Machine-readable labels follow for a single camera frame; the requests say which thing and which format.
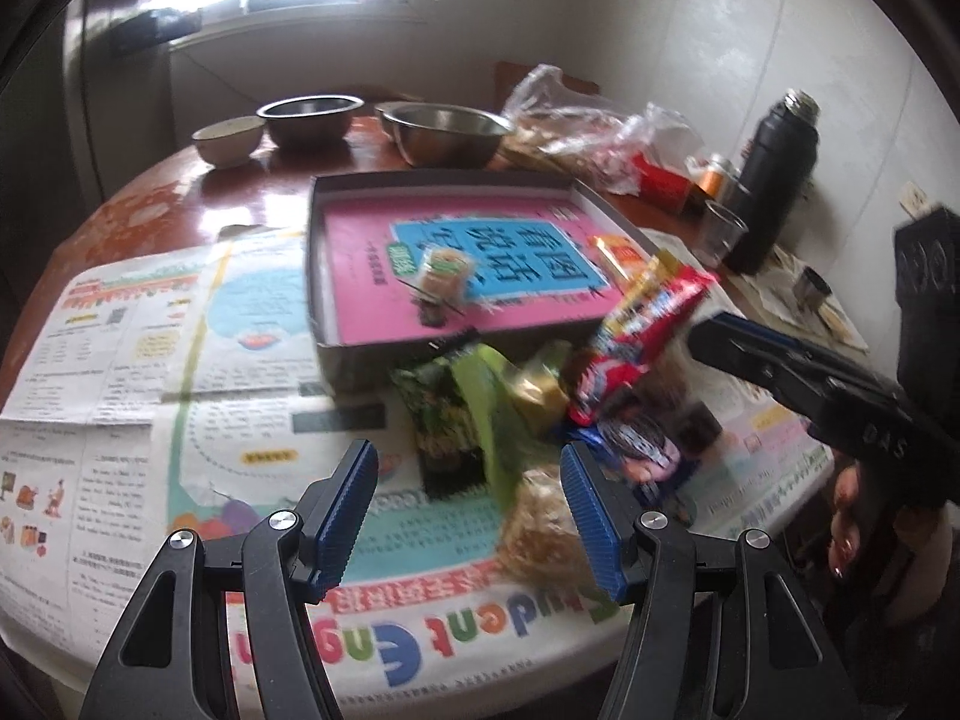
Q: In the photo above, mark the white wall outlet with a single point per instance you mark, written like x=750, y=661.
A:
x=915, y=199

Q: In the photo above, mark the black thermos bottle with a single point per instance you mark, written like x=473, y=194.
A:
x=772, y=165

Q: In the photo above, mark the red tissue pack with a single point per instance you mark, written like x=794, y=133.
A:
x=660, y=180

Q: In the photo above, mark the yellow snack packet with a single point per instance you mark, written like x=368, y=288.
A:
x=540, y=390

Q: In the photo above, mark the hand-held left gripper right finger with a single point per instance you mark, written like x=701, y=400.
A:
x=589, y=517

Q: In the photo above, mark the handwritten paper sheets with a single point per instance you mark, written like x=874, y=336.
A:
x=847, y=322

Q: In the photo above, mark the small steel bowl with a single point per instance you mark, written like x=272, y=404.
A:
x=311, y=120

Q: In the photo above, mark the grey cardboard box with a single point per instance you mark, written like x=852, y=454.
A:
x=352, y=367

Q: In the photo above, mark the large steel bowl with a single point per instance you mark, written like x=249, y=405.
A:
x=442, y=131

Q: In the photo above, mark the white ceramic bowl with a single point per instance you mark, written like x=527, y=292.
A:
x=229, y=139

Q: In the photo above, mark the long red snack packet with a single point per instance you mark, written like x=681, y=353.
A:
x=637, y=337

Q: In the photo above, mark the clear plastic bag with bread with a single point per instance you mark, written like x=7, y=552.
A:
x=570, y=127

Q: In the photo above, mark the orange white snack packet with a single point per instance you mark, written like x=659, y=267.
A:
x=619, y=251

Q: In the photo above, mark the person's right hand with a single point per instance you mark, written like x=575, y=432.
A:
x=847, y=525

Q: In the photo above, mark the clear brown snack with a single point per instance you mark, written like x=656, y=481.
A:
x=540, y=532

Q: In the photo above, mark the colourful newspaper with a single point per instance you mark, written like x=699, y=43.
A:
x=225, y=390

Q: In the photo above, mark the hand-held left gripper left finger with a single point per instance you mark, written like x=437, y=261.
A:
x=349, y=510

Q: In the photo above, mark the blue cookie packet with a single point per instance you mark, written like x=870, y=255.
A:
x=645, y=457

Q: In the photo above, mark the small metal cup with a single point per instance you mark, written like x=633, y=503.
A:
x=811, y=289

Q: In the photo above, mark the orange small bottle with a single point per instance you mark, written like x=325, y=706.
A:
x=709, y=176

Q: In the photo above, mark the clear plastic cup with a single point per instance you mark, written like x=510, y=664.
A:
x=724, y=229

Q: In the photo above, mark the dark cabinet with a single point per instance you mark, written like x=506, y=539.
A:
x=112, y=127

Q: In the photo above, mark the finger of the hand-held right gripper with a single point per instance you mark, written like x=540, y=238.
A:
x=765, y=367
x=780, y=337

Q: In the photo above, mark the dark green snack packet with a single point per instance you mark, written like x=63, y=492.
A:
x=442, y=420

